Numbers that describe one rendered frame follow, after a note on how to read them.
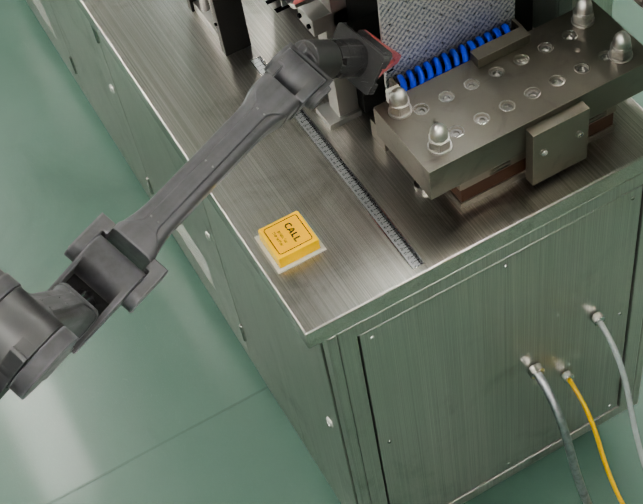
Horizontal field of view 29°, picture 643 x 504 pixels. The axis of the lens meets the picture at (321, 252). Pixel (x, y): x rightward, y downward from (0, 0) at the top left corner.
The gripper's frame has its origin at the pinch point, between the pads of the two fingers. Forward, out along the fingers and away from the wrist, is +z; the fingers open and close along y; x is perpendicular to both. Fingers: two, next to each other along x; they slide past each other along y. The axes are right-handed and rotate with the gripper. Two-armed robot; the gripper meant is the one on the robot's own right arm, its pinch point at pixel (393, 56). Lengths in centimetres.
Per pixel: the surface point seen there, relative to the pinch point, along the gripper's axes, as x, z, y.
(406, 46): 2.2, 1.0, 0.7
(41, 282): -119, 27, -86
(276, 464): -107, 34, -6
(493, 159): -4.8, 4.6, 20.8
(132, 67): -30, -7, -44
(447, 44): 3.2, 8.9, 2.1
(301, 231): -25.9, -12.7, 7.1
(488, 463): -73, 43, 31
